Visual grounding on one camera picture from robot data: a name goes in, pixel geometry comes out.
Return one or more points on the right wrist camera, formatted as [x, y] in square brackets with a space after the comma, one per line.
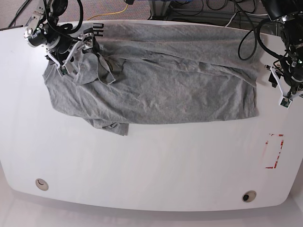
[65, 70]

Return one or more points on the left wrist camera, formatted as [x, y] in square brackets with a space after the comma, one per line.
[285, 102]

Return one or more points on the left table cable grommet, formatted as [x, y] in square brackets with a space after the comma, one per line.
[42, 184]

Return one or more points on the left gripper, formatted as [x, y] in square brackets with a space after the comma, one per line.
[287, 86]

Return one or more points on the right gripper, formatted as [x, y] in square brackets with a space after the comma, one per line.
[63, 55]

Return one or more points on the right table cable grommet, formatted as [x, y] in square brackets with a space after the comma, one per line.
[249, 196]

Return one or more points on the table cable grommet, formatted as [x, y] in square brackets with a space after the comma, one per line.
[42, 184]
[249, 196]

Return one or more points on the aluminium frame rail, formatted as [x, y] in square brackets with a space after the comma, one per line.
[228, 13]

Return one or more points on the red tape rectangle marking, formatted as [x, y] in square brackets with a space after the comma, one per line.
[272, 150]

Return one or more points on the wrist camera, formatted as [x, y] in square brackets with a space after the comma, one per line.
[285, 102]
[65, 70]

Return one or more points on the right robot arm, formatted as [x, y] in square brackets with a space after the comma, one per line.
[44, 30]

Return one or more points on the grey Hugging Face t-shirt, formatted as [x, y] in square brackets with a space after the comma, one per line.
[149, 74]

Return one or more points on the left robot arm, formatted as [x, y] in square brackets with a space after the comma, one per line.
[288, 15]

